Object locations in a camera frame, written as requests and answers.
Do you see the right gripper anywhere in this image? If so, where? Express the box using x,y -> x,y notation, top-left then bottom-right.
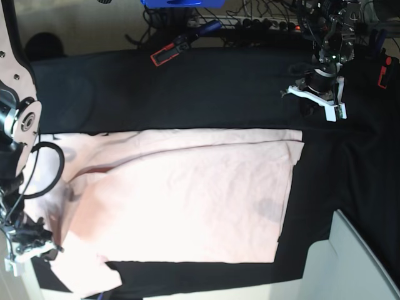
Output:
1,218 -> 64,262

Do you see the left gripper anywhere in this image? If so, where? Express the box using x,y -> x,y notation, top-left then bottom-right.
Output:
280,67 -> 344,118

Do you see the pink T-shirt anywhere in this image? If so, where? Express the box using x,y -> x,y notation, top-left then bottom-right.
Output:
24,129 -> 304,297

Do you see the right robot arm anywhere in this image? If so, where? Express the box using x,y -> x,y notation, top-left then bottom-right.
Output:
1,1 -> 65,265

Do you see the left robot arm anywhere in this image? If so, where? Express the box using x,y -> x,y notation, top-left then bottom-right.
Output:
281,1 -> 361,122

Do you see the black table cloth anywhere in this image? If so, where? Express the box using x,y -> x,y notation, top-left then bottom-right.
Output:
31,48 -> 399,299

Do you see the white power strip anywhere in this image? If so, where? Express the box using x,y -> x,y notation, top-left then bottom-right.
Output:
187,15 -> 301,33

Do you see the blue plastic box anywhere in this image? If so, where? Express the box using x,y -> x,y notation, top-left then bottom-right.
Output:
141,0 -> 225,8

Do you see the blue handled clamp, red jaw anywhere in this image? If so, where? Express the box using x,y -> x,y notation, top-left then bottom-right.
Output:
151,20 -> 222,67

